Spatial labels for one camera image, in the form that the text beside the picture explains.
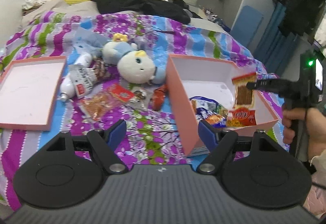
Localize red white small packet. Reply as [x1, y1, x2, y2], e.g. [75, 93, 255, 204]
[107, 84, 134, 103]

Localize right hand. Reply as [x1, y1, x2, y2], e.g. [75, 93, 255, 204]
[282, 104, 326, 159]

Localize brown sticks snack packet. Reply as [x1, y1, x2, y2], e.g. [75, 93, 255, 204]
[231, 72, 256, 109]

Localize dark red crumpled packet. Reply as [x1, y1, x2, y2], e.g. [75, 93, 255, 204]
[151, 84, 168, 111]

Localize pink cardboard box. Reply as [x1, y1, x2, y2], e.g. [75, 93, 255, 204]
[165, 53, 280, 158]

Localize orange clear snack packet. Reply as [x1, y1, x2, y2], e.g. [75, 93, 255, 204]
[77, 91, 121, 122]

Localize red yellow snack packet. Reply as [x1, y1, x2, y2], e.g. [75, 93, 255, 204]
[227, 108, 256, 127]

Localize black clothes pile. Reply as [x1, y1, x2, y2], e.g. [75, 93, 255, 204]
[91, 0, 200, 25]

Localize blue white snack bag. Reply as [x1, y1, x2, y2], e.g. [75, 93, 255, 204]
[189, 96, 228, 128]

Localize blue curtain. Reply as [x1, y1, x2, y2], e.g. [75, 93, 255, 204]
[253, 3, 298, 76]

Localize pink box lid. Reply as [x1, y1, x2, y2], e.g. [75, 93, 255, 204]
[1, 56, 66, 131]

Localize white plastic bottle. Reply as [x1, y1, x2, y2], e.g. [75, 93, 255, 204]
[60, 52, 93, 102]

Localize colourful striped floral bedspread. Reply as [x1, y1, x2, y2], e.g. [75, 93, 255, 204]
[1, 11, 271, 210]

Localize white blue plush toy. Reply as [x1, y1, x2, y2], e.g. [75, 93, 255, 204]
[102, 33, 166, 85]

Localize light blue plastic bag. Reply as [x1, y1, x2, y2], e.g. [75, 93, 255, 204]
[73, 28, 109, 58]

